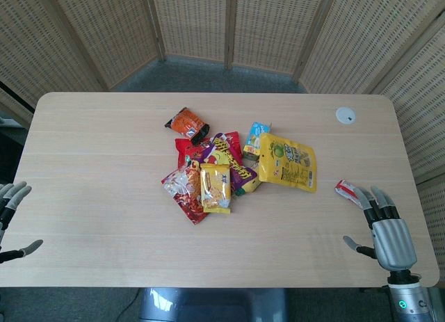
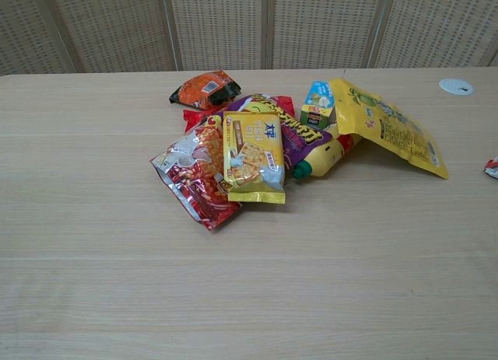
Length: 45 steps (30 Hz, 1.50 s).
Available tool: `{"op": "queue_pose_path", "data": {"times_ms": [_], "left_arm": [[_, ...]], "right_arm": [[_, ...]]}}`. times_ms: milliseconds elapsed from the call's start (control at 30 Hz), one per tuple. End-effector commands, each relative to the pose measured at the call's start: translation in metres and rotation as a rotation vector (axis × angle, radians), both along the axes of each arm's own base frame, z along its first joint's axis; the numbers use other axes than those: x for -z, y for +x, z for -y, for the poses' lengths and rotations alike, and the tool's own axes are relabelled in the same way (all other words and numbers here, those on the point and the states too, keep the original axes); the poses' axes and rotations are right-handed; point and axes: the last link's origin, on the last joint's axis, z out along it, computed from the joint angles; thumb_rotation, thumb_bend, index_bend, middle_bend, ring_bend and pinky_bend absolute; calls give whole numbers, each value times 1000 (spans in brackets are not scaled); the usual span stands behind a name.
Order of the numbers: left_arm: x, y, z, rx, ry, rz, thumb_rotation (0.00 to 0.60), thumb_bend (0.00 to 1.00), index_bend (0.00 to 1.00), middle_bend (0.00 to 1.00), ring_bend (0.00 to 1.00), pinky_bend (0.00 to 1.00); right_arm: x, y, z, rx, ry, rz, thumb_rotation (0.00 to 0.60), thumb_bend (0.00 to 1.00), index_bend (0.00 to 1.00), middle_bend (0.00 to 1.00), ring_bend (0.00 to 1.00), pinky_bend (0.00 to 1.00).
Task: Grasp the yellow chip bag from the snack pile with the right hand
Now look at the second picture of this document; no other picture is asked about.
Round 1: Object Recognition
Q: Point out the red shiny snack bag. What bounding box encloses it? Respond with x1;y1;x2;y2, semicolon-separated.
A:
149;115;243;232

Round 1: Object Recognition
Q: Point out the red and white wrapper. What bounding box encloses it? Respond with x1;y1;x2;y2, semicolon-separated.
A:
483;155;498;180

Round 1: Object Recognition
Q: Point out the beige perforated folding screen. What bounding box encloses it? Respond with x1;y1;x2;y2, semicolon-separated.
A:
0;0;498;77

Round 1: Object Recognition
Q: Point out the orange black snack packet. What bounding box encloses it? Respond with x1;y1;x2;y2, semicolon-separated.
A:
168;69;243;110

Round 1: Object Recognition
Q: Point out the purple and yellow snack bag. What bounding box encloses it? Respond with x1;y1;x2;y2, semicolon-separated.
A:
227;93;334;173

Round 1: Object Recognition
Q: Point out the small green and blue drink carton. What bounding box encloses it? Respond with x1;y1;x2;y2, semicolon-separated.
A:
299;79;338;128

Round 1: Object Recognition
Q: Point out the yellow cracker packet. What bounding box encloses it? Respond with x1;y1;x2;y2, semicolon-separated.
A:
222;110;287;204

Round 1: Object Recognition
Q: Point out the large yellow pouch bag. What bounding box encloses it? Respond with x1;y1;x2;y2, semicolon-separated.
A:
328;78;450;180

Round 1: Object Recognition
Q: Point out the red foil snack packet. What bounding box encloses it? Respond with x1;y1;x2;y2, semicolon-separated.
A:
182;96;296;132

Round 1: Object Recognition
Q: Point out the yellow bottle with green cap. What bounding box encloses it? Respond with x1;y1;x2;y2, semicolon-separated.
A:
292;132;363;181

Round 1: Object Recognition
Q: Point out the round grey table cable grommet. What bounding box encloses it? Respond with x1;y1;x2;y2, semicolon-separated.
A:
438;78;475;96

